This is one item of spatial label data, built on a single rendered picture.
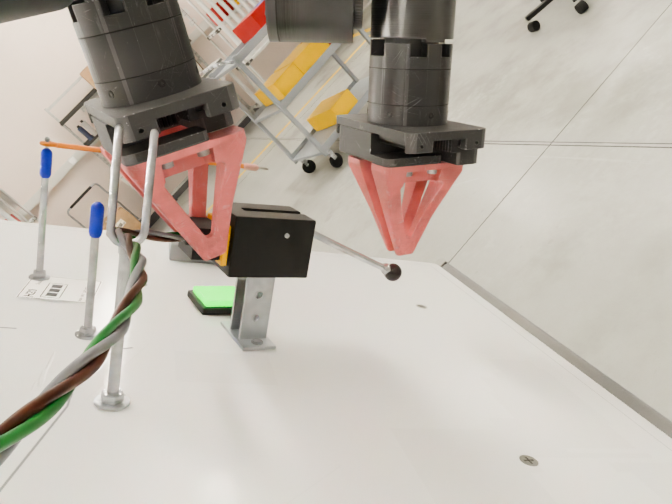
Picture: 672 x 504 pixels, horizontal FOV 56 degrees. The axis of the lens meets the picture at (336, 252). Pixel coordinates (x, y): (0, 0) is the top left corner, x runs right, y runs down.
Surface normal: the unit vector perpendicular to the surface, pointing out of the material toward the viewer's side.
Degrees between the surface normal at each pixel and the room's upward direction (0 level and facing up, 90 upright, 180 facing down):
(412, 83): 79
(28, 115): 90
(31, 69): 90
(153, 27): 105
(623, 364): 0
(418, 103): 86
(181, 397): 53
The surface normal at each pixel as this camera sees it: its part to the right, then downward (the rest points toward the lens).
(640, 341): -0.66, -0.65
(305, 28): -0.03, 0.86
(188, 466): 0.17, -0.96
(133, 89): -0.04, 0.44
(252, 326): 0.48, 0.29
